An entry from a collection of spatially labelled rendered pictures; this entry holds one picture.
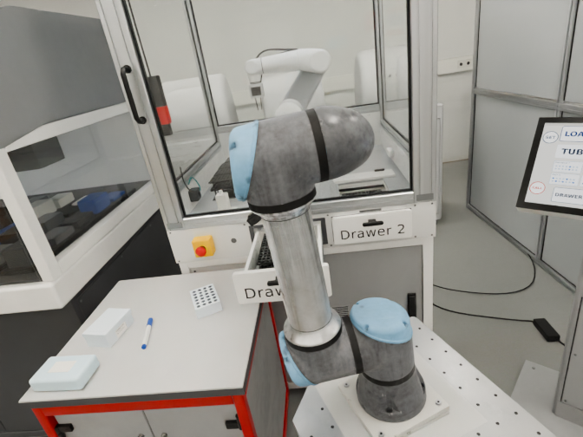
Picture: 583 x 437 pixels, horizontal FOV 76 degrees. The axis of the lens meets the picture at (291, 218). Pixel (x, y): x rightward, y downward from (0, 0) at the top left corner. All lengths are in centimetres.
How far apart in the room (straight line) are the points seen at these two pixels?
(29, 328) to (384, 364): 142
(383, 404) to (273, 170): 55
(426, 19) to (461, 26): 356
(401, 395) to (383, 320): 17
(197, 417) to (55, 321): 78
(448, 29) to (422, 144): 352
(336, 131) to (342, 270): 102
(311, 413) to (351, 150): 61
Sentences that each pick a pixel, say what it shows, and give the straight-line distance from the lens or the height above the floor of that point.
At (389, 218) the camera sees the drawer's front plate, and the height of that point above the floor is 90.
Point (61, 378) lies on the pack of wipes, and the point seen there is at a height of 80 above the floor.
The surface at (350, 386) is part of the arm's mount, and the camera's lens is 97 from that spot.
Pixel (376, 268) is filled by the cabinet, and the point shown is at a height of 68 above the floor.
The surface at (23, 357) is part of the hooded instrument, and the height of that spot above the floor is 53.
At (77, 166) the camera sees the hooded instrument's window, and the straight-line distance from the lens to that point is 175.
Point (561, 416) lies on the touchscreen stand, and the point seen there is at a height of 5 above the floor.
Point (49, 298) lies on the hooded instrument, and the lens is 157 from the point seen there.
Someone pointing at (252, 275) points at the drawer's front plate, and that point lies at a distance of 113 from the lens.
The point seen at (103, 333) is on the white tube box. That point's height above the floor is 81.
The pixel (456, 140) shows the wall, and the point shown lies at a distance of 502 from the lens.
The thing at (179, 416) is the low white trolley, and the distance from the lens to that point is 122.
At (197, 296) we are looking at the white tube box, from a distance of 134.
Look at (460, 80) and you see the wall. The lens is 491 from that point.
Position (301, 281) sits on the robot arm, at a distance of 65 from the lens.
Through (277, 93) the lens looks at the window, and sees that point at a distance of 130.
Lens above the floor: 150
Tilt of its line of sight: 24 degrees down
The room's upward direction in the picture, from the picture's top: 9 degrees counter-clockwise
